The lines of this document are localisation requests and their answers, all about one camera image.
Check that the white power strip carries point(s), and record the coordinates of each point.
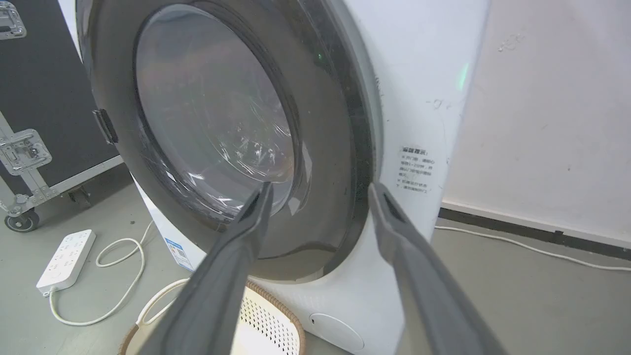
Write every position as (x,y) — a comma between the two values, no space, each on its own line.
(65,261)

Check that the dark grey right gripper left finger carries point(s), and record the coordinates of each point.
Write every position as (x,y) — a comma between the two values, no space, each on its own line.
(217,286)

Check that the black flight case with metal trim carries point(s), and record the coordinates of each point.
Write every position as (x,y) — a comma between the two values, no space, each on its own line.
(39,84)

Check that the round grey washing machine door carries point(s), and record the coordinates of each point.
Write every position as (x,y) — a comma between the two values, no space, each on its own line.
(325,123)

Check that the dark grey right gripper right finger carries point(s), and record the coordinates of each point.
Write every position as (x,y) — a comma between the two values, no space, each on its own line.
(424,291)

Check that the white perforated laundry basket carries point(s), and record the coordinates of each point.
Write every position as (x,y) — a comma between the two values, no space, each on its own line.
(268,325)

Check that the white washing machine body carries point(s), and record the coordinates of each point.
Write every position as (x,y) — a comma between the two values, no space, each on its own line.
(419,123)

